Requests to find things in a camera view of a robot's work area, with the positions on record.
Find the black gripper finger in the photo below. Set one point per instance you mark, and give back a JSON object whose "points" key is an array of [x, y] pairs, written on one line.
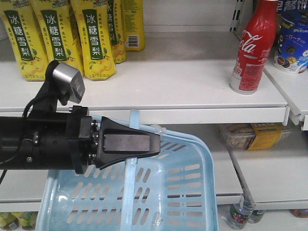
{"points": [[118, 143]]}

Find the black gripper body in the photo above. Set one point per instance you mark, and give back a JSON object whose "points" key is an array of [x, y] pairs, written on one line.
{"points": [[65, 140]]}

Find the light blue plastic basket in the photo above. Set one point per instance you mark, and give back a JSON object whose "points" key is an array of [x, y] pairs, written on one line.
{"points": [[173, 191]]}

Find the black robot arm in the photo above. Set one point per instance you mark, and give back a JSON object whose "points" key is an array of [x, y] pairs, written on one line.
{"points": [[20, 136]]}

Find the yellow pear drink carton front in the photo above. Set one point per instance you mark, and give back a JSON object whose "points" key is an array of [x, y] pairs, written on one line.
{"points": [[98, 60]]}

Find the clear snack box yellow label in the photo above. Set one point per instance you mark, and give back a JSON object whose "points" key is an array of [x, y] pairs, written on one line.
{"points": [[254, 136]]}

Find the white metal store shelving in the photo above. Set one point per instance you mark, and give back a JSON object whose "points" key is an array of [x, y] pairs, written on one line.
{"points": [[181, 78]]}

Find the red aluminium coca-cola bottle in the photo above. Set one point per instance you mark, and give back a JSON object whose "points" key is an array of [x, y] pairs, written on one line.
{"points": [[254, 48]]}

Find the blue cookie cup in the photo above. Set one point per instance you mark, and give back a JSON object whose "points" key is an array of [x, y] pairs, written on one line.
{"points": [[291, 55]]}

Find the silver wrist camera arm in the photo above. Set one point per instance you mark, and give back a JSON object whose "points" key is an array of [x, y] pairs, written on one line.
{"points": [[69, 80]]}

